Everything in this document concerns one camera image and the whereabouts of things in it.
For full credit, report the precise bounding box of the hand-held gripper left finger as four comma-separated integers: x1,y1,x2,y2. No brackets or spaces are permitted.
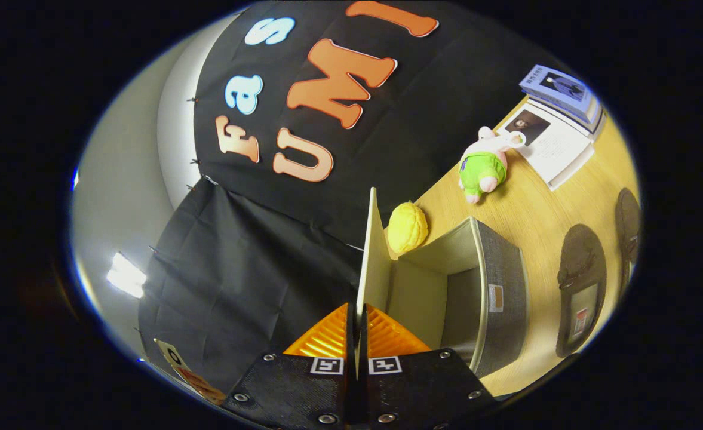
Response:
223,302,361,428

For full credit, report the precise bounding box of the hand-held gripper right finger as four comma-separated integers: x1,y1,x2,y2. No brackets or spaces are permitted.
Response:
357,302,498,428

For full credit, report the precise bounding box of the grey fabric storage box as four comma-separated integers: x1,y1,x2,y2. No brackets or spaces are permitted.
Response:
356,187,530,379

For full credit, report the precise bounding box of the brown fuzzy shoe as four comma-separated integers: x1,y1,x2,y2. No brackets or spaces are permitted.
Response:
555,224,608,359
615,188,644,294

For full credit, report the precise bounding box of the beige orange printed card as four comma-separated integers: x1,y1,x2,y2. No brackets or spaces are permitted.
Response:
154,338,227,406

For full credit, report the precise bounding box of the yellow knitted ball toy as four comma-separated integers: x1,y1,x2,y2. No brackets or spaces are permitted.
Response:
387,202,430,255

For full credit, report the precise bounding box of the bright ceiling light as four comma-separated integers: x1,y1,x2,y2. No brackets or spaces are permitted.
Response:
106,251,148,299

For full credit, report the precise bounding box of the pink plush toy green shirt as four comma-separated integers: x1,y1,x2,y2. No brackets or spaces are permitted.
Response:
458,126,528,205

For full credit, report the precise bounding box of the white book with portrait photo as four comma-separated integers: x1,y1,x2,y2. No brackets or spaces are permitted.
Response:
497,102,596,192

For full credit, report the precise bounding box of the blue-edged thick book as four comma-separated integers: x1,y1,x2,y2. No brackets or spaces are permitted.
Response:
527,90,606,142

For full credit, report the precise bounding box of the blue cover book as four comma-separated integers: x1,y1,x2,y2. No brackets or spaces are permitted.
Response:
519,64,601,125

